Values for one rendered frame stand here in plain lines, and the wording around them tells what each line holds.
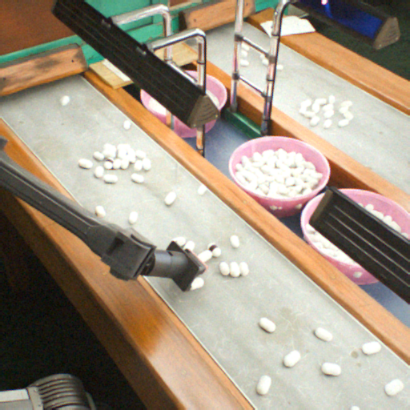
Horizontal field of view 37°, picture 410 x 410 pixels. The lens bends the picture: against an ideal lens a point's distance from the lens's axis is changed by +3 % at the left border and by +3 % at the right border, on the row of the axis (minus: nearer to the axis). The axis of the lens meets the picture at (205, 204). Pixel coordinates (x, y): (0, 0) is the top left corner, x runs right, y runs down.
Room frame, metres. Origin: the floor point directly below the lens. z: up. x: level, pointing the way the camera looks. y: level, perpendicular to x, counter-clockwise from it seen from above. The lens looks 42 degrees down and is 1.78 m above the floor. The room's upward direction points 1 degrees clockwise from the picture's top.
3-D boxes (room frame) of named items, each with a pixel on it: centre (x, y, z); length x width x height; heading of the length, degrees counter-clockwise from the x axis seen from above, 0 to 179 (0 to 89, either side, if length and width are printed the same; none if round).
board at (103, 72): (1.79, 0.21, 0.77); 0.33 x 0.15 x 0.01; 128
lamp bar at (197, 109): (1.31, 0.19, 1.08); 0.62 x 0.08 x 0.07; 38
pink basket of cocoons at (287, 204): (1.27, -0.19, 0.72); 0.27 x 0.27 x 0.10
